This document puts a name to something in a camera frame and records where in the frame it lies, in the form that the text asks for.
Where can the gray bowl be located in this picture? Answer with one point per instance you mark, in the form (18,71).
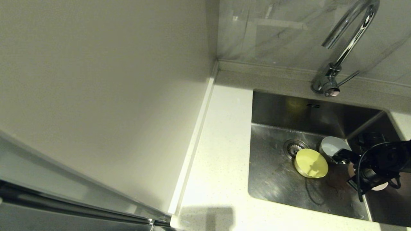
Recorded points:
(334,146)

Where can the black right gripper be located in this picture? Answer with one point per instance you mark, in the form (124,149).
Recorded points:
(377,163)

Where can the chrome gooseneck faucet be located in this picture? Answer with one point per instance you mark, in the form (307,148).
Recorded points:
(348,48)

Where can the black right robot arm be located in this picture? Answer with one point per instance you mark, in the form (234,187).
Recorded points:
(403,157)

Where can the metal sink drain strainer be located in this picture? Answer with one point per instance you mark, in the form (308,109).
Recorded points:
(290,148)

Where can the yellow bowl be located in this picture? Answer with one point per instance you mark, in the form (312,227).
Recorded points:
(311,163)

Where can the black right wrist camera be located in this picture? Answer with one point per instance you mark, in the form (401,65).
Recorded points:
(357,185)

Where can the stainless steel sink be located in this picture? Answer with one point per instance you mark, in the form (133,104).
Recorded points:
(276,183)

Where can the stainless steel appliance door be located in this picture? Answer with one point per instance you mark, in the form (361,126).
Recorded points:
(48,221)

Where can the pink bowl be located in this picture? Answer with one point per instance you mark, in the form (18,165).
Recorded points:
(380,186)

